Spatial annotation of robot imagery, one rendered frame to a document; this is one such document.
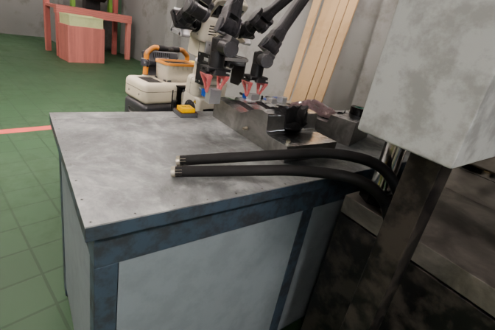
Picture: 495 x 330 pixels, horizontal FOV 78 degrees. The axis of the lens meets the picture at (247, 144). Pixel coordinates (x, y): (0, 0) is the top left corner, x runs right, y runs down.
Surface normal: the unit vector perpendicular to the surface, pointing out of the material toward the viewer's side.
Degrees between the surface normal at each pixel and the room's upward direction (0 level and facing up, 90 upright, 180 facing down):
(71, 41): 90
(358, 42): 90
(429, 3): 90
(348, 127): 90
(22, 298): 0
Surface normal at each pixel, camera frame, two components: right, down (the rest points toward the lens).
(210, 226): 0.57, 0.39
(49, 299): 0.18, -0.92
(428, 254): -0.80, 0.07
